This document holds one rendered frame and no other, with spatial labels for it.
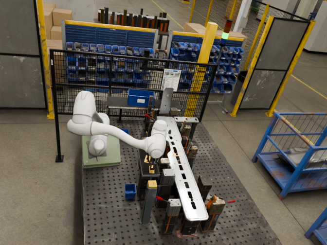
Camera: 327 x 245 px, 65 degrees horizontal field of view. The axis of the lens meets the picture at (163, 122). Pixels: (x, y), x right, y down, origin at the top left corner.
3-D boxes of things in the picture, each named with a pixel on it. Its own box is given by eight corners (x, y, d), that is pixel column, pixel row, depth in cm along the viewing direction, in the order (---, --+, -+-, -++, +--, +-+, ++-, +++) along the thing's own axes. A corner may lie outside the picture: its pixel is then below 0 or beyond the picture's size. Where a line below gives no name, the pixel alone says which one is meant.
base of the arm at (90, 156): (88, 163, 250) (89, 163, 245) (85, 141, 254) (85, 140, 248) (107, 160, 256) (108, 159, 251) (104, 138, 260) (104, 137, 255)
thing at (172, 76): (177, 92, 322) (182, 69, 305) (159, 91, 317) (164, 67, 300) (176, 91, 324) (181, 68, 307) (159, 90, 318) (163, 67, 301)
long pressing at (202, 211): (213, 219, 191) (213, 218, 191) (184, 221, 186) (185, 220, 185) (173, 117, 302) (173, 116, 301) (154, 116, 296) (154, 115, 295)
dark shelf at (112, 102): (181, 111, 314) (182, 109, 312) (106, 108, 292) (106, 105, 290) (177, 102, 331) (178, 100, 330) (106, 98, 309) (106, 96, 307)
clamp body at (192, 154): (192, 175, 268) (200, 150, 249) (181, 175, 265) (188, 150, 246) (190, 168, 275) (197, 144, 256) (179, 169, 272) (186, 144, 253)
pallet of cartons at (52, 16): (71, 64, 608) (69, 18, 550) (34, 61, 586) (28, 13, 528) (74, 46, 703) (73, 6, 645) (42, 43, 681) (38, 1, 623)
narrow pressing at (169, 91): (168, 113, 304) (173, 88, 286) (159, 113, 301) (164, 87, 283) (168, 113, 305) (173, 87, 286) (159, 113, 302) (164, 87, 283)
